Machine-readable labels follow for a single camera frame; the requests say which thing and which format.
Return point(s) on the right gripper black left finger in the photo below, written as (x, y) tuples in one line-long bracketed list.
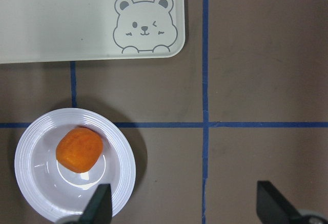
[(99, 208)]

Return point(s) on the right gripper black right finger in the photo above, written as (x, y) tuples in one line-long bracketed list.
[(273, 207)]

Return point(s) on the white round plate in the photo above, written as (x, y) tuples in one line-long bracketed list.
[(55, 192)]

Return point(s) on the orange fruit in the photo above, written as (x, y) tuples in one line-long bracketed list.
[(79, 150)]

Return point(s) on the cream bear tray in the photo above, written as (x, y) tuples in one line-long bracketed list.
[(61, 30)]

